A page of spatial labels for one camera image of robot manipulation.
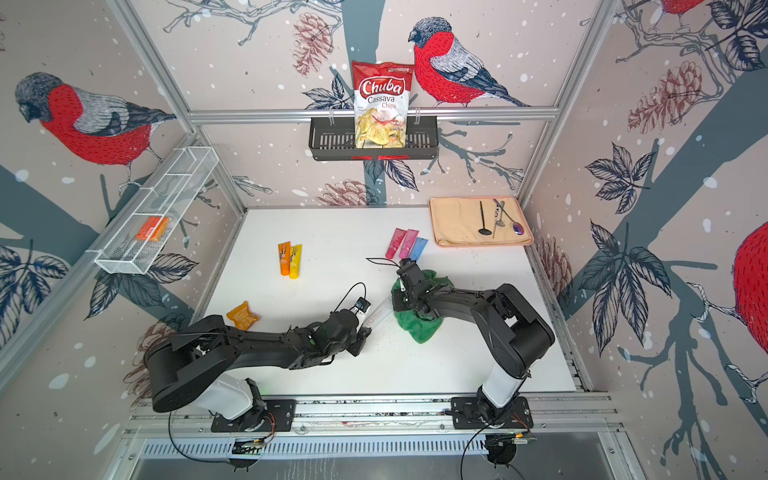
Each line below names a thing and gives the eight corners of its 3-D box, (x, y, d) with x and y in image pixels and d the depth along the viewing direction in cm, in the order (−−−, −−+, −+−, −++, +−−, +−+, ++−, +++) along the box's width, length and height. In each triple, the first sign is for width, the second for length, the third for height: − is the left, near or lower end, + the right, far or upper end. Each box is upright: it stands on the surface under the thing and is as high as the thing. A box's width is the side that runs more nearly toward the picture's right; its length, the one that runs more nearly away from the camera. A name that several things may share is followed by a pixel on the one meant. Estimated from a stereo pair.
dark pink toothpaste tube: (383, 256, 108) (383, 253, 106) (396, 230, 116) (396, 227, 114) (393, 259, 107) (393, 256, 105) (406, 233, 115) (406, 229, 113)
